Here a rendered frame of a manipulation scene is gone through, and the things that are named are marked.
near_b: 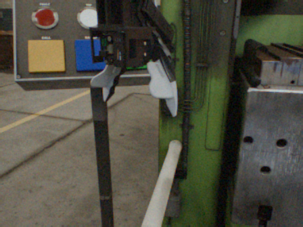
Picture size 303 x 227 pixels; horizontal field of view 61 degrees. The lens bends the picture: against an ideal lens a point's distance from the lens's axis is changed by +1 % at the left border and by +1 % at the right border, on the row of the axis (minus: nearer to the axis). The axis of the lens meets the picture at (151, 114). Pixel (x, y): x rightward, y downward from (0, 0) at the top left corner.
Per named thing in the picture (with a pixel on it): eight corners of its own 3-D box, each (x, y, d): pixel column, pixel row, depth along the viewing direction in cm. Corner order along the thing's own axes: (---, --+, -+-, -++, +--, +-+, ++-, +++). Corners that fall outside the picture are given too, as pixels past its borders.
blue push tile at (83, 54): (110, 69, 58) (107, 38, 60) (76, 70, 57) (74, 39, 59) (110, 72, 60) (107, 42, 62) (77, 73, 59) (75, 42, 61)
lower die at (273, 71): (339, 88, 68) (347, 55, 65) (258, 84, 72) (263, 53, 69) (293, 63, 106) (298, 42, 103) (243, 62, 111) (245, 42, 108)
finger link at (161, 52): (156, 92, 41) (130, 45, 41) (161, 90, 42) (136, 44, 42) (177, 78, 38) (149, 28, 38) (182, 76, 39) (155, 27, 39)
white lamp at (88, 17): (97, 28, 60) (95, 7, 58) (78, 28, 61) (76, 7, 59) (102, 27, 63) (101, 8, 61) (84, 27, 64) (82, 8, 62)
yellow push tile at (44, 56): (64, 70, 56) (63, 39, 58) (28, 72, 55) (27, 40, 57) (65, 73, 58) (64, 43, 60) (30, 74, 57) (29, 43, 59)
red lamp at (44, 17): (51, 28, 58) (49, 7, 56) (33, 28, 59) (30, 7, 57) (59, 27, 61) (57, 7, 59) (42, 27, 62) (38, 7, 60)
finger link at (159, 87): (157, 125, 37) (127, 71, 38) (176, 114, 42) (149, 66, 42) (173, 117, 35) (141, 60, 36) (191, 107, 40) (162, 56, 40)
